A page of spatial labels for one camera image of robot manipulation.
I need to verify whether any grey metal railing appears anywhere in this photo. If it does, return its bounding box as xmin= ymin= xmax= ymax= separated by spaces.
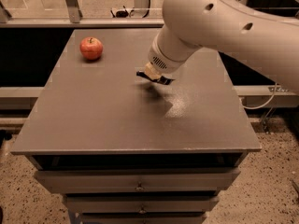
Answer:
xmin=0 ymin=0 xmax=299 ymax=29

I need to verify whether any dark blue rxbar wrapper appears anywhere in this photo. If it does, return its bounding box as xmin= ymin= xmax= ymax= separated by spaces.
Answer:
xmin=136 ymin=71 xmax=173 ymax=85

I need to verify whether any black object behind glass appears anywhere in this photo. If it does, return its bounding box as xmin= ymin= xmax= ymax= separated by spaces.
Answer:
xmin=110 ymin=7 xmax=135 ymax=18

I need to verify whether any middle grey drawer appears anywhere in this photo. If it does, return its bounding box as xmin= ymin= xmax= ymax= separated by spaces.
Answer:
xmin=64 ymin=193 xmax=219 ymax=214

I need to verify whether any white cable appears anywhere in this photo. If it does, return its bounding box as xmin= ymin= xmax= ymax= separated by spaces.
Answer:
xmin=240 ymin=82 xmax=279 ymax=111

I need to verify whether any grey drawer cabinet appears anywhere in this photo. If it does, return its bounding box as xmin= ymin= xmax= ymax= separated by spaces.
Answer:
xmin=10 ymin=27 xmax=262 ymax=224

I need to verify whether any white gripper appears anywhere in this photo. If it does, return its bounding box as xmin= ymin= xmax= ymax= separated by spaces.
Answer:
xmin=144 ymin=37 xmax=184 ymax=80

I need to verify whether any grey drawer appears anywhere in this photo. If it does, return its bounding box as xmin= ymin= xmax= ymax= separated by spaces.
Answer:
xmin=35 ymin=168 xmax=240 ymax=194
xmin=81 ymin=213 xmax=206 ymax=224
xmin=64 ymin=193 xmax=219 ymax=214

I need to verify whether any top grey drawer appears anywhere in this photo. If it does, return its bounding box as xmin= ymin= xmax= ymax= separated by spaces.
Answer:
xmin=35 ymin=168 xmax=240 ymax=194

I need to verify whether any red apple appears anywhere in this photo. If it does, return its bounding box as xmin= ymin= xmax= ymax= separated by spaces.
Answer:
xmin=79 ymin=37 xmax=104 ymax=61

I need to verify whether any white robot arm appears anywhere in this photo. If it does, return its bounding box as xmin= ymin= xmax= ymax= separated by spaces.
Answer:
xmin=140 ymin=0 xmax=299 ymax=92

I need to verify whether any bottom grey drawer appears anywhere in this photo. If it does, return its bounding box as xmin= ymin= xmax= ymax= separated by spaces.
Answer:
xmin=81 ymin=213 xmax=206 ymax=224

